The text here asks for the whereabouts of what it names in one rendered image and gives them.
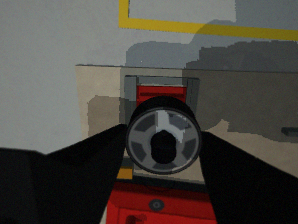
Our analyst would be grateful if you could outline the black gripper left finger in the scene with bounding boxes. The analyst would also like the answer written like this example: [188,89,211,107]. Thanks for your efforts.
[0,124,127,224]

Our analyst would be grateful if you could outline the yellow tape line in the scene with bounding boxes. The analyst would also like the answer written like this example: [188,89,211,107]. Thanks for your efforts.
[119,0,298,41]

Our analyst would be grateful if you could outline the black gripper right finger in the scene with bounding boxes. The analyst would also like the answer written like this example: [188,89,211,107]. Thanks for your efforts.
[199,131,298,224]

